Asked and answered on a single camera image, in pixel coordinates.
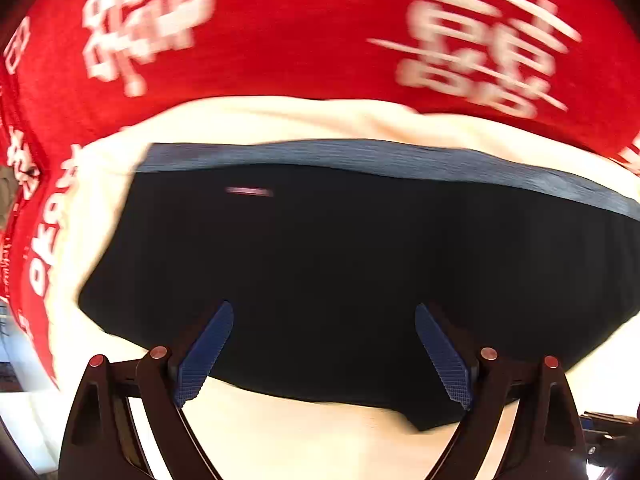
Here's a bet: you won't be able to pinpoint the black pants with blue trim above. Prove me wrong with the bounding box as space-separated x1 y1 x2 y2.
79 140 639 430

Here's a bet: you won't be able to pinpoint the red wedding sofa cover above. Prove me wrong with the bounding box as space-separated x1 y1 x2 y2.
1 0 639 386

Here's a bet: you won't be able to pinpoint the peach towel mat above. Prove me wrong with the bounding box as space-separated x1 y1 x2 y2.
47 94 639 479

